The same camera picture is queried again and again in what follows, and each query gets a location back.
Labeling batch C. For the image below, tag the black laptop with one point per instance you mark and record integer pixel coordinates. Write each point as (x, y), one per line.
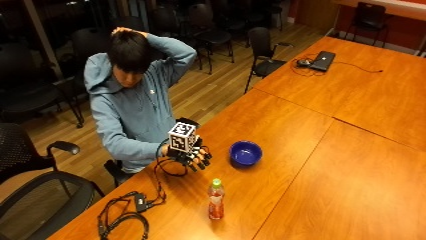
(323, 60)

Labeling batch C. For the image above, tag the the person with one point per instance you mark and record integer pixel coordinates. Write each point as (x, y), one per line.
(134, 110)

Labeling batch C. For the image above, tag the blue bowl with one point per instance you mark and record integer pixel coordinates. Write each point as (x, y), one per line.
(246, 153)

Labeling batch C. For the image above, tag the black mesh office chair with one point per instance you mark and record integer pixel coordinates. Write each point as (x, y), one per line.
(49, 200)

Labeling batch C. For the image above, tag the black chair by wall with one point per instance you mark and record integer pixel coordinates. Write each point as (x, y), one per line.
(368, 16)

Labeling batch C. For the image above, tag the black seat under person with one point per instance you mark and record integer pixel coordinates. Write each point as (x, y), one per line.
(116, 170)

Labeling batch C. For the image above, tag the red bottle with green cap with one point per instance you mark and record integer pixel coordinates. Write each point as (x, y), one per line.
(216, 200)

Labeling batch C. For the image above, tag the black power adapter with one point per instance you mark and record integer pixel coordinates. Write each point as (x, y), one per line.
(303, 62)

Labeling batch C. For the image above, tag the white cube with black markers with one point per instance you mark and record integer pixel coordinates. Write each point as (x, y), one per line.
(182, 137)

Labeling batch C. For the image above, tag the black chair with armrests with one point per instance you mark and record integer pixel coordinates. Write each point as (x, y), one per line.
(264, 50)

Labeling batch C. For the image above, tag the black chair with armrest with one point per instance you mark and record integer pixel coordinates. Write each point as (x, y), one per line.
(22, 150)

